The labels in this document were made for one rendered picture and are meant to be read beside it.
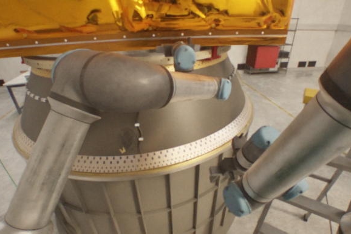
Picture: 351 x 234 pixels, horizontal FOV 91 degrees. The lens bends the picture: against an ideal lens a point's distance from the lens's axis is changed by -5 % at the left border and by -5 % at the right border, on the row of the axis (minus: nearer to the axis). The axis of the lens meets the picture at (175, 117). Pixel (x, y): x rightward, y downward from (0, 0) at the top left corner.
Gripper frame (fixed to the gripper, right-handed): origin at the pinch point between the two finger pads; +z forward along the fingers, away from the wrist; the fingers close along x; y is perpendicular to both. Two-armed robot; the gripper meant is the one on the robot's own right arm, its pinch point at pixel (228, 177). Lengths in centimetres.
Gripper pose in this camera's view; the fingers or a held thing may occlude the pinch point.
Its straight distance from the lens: 80.0
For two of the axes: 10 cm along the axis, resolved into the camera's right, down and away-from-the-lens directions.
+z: -1.5, 6.2, 7.7
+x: 9.8, 0.2, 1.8
